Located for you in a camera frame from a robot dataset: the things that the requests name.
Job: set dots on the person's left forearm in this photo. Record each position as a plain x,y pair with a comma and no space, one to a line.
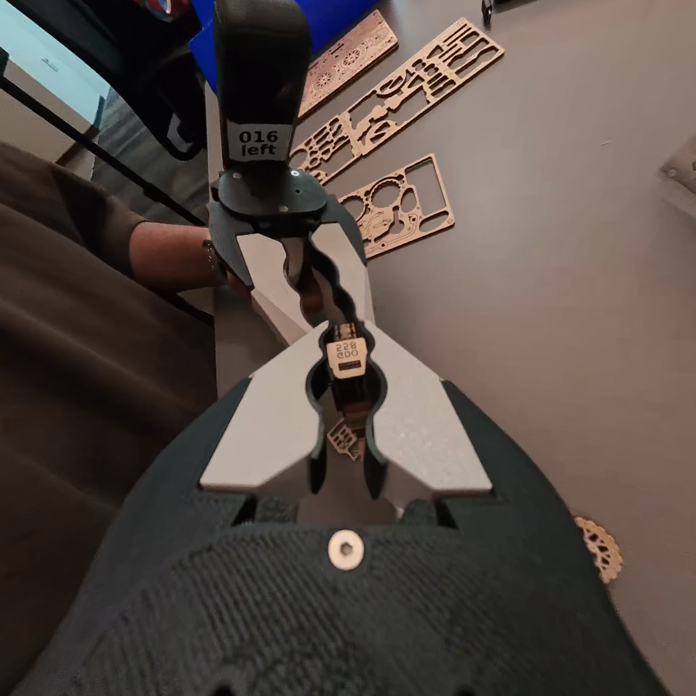
168,250

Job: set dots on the person's left hand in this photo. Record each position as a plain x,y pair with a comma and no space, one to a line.
239,287

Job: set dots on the small wooden puzzle piece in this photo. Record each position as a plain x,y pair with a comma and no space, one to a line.
343,440

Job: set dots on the slotted wooden puzzle sheet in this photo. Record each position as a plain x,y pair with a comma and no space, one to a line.
429,81

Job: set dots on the person's brown clothing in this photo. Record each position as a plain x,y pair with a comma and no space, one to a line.
81,408

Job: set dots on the small wooden gear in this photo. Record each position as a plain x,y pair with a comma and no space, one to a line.
601,549

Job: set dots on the white cabinet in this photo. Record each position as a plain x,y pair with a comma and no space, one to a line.
43,70

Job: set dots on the wooden mechanical puzzle model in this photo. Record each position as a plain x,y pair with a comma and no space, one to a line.
348,359

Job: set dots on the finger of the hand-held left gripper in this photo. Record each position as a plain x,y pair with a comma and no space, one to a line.
272,283
348,272

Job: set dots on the grey plastic piece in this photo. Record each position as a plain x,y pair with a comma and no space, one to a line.
679,169

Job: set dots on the reddish wooden puzzle sheet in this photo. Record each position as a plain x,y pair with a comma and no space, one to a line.
348,65

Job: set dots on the black chair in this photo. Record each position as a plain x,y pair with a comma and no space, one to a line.
147,70

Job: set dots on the round-holed wooden puzzle sheet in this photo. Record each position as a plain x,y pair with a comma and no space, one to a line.
402,212

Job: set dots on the short wooden puzzle sheet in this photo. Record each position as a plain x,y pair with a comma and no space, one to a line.
323,155

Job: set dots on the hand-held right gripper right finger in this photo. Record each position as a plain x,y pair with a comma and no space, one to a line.
429,429

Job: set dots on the grey desk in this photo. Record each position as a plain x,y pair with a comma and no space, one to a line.
544,326

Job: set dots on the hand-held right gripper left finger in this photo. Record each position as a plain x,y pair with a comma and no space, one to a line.
261,429

